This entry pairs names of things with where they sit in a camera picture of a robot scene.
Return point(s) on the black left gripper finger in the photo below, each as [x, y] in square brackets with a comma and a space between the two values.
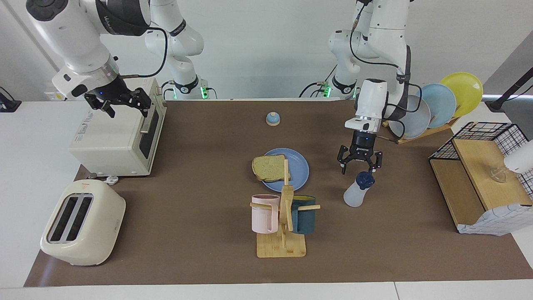
[377, 161]
[342, 158]

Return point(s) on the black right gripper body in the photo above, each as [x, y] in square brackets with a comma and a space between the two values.
[110, 89]

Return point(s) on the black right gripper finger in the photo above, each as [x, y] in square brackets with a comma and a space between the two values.
[141, 99]
[100, 103]

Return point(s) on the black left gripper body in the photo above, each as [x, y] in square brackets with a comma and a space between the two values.
[363, 146]

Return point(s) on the translucent squeeze bottle blue cap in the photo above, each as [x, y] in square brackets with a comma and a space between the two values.
[356, 193]

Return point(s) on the slice of toasted bread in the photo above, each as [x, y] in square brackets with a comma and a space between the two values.
[268, 168]

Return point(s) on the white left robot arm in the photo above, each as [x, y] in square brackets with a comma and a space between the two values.
[374, 41]

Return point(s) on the blue dinner plate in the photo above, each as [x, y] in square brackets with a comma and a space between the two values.
[297, 171]

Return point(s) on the wooden plate rack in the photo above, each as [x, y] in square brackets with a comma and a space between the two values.
[420, 135]

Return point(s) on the grey plate in rack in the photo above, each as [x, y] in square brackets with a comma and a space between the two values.
[416, 121]

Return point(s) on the light blue plate in rack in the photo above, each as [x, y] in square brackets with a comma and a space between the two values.
[439, 102]

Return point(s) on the yellow plate in rack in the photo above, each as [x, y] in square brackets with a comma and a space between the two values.
[464, 89]

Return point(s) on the white toaster oven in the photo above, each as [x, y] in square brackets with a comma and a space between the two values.
[112, 137]

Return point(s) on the dark teal mug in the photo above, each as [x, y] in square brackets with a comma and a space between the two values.
[304, 221]

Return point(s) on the black device on table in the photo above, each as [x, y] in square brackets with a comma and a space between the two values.
[8, 104]

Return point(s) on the pink ribbed mug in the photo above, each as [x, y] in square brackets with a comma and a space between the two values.
[262, 216]

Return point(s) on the brown table mat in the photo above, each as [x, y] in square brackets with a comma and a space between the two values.
[187, 187]

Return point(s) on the wooden shelf unit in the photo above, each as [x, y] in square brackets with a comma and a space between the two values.
[479, 166]

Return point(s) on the wooden mug tree stand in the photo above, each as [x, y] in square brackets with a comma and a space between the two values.
[281, 248]

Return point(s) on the clear glass on shelf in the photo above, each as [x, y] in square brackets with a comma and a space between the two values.
[498, 175]

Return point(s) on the cream two-slot toaster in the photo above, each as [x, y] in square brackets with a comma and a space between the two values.
[87, 233]

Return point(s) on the white cylindrical object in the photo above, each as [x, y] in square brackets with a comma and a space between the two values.
[520, 160]

